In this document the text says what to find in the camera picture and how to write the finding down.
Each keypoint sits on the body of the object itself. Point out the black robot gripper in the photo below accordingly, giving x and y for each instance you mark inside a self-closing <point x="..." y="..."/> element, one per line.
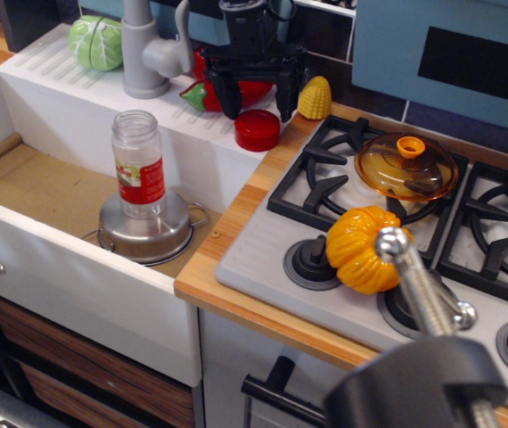
<point x="255" y="52"/>

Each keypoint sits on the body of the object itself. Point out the red plastic cap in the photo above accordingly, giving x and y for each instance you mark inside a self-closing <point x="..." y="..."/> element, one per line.
<point x="257" y="130"/>

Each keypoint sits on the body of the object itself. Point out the red toy chili pepper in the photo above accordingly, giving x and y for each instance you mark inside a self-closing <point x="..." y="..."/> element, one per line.
<point x="201" y="94"/>

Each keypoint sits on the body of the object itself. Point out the yellow toy corn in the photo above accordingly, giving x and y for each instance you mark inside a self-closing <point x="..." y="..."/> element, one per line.
<point x="315" y="100"/>

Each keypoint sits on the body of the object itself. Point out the grey toy faucet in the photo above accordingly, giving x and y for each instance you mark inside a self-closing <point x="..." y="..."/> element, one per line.
<point x="150" y="61"/>

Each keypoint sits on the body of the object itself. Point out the black left burner grate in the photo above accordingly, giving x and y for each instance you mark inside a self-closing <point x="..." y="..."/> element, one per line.
<point x="322" y="184"/>

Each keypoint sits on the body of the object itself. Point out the black burner grate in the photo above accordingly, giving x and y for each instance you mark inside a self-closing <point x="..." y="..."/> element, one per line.
<point x="322" y="184"/>
<point x="476" y="251"/>

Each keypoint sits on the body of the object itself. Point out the clear jar with red label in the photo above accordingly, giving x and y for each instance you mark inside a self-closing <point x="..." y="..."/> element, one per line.
<point x="138" y="153"/>

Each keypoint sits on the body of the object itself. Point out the green toy cabbage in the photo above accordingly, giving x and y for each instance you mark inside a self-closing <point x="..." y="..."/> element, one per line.
<point x="95" y="42"/>

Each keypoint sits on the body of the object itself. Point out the amber glass pot lid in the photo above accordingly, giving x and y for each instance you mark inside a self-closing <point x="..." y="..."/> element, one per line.
<point x="406" y="167"/>

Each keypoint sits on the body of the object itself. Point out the black stove knob left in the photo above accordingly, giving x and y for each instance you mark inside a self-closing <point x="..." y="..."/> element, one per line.
<point x="306" y="264"/>

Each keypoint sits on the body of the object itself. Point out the upturned steel pot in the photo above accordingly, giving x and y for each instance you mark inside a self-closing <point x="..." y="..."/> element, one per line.
<point x="150" y="241"/>

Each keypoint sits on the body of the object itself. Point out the orange toy pumpkin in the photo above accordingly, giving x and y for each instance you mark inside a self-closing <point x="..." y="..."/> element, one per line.
<point x="350" y="249"/>

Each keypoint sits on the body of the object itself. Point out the teal toy microwave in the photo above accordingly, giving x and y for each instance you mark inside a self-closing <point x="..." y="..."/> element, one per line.
<point x="450" y="55"/>

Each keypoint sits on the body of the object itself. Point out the grey toy stove top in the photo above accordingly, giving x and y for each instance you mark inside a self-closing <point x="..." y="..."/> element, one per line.
<point x="254" y="264"/>

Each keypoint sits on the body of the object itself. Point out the black stove knob middle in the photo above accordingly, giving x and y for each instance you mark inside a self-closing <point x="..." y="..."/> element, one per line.
<point x="395" y="311"/>

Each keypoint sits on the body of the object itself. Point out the black right burner grate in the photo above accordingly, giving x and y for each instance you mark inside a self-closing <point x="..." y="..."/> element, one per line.
<point x="476" y="251"/>

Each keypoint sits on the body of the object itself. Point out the black clamp with silver screw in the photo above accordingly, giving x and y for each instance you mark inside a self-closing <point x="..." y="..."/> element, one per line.
<point x="439" y="380"/>

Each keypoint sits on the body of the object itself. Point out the wooden drawer fronts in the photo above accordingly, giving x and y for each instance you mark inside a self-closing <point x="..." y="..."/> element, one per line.
<point x="87" y="383"/>

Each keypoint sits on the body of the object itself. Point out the black oven door handle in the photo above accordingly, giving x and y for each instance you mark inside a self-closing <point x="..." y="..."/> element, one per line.
<point x="272" y="393"/>

